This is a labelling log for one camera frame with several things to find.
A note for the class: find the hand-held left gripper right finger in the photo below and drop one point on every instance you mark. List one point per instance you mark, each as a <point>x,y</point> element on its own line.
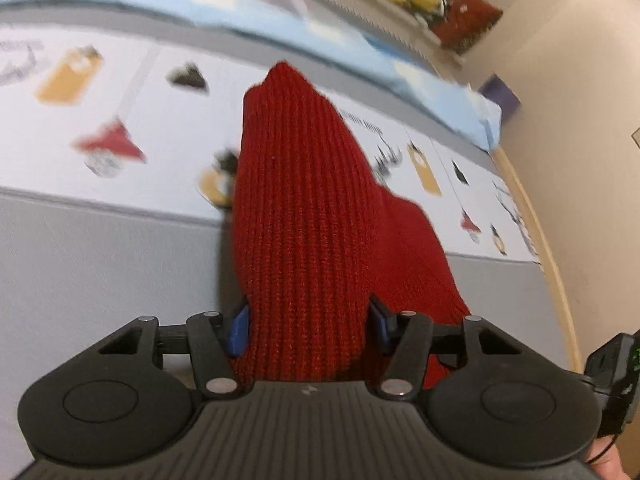
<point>378,325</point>

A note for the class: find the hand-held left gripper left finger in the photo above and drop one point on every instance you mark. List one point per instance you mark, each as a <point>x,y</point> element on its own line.
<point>240,327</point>

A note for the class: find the red knit sweater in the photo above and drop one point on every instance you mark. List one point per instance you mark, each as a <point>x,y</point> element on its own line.
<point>305,210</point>

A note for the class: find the person's right hand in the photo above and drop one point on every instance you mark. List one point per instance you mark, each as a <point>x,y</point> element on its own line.
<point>605,462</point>

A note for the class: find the printed white and grey blanket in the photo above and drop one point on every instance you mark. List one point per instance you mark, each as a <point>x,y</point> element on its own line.
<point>100,260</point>

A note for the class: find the purple box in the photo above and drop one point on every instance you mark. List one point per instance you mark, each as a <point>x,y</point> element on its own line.
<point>500,96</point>

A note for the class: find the red cushion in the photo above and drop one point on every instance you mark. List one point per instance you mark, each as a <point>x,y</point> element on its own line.
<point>467,20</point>

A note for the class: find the wooden bed frame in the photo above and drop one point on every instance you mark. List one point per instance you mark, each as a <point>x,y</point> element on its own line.
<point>545,240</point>

